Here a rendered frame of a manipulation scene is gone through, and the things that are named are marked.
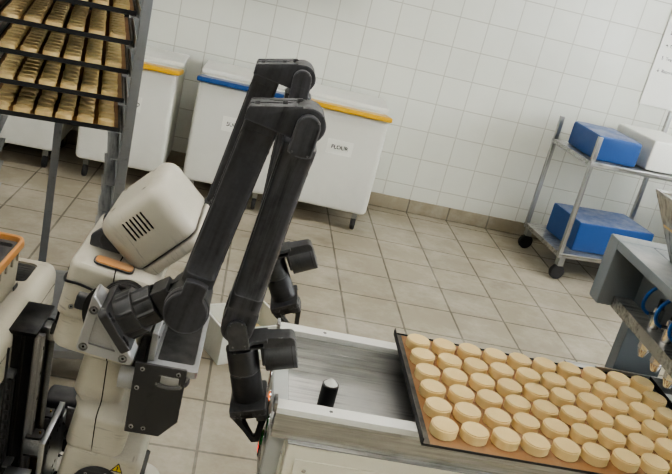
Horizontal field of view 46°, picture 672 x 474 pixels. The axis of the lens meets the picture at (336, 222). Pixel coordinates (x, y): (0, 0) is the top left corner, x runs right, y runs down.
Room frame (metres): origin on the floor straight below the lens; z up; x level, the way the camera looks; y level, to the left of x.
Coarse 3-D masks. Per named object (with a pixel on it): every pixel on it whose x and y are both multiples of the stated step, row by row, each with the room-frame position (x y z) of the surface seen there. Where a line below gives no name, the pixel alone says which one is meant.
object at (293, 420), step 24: (288, 408) 1.18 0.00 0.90; (312, 408) 1.19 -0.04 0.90; (336, 408) 1.21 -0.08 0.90; (288, 432) 1.18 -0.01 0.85; (312, 432) 1.18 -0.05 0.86; (336, 432) 1.19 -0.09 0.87; (360, 432) 1.19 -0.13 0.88; (384, 432) 1.20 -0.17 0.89; (408, 432) 1.20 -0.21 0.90; (408, 456) 1.20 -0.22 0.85; (432, 456) 1.21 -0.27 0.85; (456, 456) 1.22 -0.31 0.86; (480, 456) 1.22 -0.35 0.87
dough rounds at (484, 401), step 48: (432, 384) 1.34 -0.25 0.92; (480, 384) 1.39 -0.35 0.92; (528, 384) 1.44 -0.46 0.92; (576, 384) 1.49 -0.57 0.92; (624, 384) 1.56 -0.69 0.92; (432, 432) 1.20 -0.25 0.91; (480, 432) 1.21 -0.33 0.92; (528, 432) 1.25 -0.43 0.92; (576, 432) 1.30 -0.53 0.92; (624, 432) 1.37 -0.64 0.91
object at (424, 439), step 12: (396, 336) 1.53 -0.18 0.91; (480, 348) 1.59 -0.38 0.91; (408, 372) 1.40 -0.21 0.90; (408, 384) 1.34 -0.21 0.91; (420, 408) 1.28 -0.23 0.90; (420, 420) 1.24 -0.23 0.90; (420, 432) 1.19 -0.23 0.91; (432, 444) 1.17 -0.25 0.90; (492, 456) 1.18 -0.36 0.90; (564, 468) 1.20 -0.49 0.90
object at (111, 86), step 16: (0, 64) 2.51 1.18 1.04; (16, 64) 2.49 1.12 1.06; (32, 64) 2.54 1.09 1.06; (48, 64) 2.59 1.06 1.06; (64, 64) 2.74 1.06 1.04; (32, 80) 2.35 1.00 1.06; (48, 80) 2.38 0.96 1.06; (64, 80) 2.43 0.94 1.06; (80, 80) 2.56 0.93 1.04; (96, 80) 2.54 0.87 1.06; (112, 80) 2.59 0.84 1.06
